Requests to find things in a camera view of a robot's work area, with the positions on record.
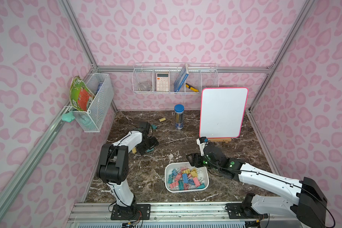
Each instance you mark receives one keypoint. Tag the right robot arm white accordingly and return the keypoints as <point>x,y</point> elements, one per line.
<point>302,199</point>

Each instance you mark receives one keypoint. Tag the wire shelf on back wall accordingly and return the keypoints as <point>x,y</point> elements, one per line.
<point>201,76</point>

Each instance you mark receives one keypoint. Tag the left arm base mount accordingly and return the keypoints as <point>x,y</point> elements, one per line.
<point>135,212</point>

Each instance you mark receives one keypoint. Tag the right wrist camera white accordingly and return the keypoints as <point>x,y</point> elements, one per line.
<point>202,142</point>

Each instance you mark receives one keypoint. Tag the green red snack bag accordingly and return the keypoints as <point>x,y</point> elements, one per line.
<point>80,96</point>

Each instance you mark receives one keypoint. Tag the white calculator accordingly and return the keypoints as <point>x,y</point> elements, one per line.
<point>162,82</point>

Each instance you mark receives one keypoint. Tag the white storage tray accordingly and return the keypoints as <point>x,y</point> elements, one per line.
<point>198,178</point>

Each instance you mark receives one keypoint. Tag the blue binder clip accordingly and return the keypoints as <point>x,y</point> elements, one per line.
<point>185,178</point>

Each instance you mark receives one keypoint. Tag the wooden whiteboard easel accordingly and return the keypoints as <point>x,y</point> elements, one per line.
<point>220,140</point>

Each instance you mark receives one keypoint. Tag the yellow utility knife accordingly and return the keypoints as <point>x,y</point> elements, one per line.
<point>191,88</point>

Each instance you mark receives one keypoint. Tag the pink framed whiteboard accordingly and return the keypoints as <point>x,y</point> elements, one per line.
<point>221,112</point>

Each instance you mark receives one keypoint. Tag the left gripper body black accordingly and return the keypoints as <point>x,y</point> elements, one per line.
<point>150,142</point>

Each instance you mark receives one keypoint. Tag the blue lid pencil canister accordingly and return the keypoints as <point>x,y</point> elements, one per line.
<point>179,116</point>

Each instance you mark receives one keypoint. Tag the blue book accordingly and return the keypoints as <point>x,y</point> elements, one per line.
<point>180,80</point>

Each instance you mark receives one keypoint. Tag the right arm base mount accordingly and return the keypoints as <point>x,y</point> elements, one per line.
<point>238,211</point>

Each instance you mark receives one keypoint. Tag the white mesh wall basket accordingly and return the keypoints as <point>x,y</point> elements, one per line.
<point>92,120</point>

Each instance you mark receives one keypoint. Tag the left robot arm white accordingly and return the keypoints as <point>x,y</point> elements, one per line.
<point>113,165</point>

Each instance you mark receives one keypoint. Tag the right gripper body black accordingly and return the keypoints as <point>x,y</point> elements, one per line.
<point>195,159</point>

